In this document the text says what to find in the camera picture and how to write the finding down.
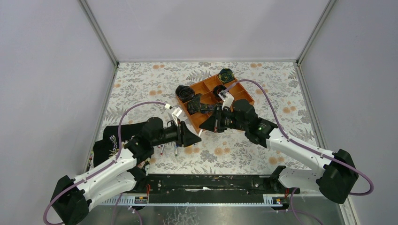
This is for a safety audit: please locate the black floral cloth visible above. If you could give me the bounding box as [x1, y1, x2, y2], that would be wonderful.
[92, 122, 154, 181]

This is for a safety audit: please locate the floral table cloth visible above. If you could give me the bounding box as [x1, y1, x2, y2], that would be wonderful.
[102, 62, 316, 174]

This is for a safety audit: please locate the rolled dark tie top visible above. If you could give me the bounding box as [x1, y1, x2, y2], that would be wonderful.
[217, 68, 235, 84]

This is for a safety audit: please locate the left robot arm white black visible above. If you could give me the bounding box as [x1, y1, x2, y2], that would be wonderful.
[50, 117, 201, 225]

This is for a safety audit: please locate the orange compartment tray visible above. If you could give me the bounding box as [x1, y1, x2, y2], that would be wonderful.
[176, 74, 237, 133]

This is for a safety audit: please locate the rolled dark tie left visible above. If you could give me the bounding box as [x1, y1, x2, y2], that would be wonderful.
[175, 85, 195, 103]

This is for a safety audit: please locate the rolled dark tie centre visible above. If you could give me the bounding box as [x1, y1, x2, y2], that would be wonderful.
[213, 85, 227, 96]

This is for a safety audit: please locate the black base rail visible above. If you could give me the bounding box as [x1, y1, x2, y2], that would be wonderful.
[129, 174, 300, 205]

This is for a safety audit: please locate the unrolled dark patterned tie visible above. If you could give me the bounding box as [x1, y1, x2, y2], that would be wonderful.
[186, 93, 221, 115]

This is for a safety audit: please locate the rolled dark tie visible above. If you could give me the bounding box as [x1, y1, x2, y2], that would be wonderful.
[213, 85, 227, 96]
[175, 85, 195, 103]
[217, 68, 235, 84]

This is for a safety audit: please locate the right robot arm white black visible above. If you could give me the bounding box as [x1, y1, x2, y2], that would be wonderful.
[199, 99, 359, 204]

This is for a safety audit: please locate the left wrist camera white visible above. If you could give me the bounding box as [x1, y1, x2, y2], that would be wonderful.
[164, 103, 183, 126]

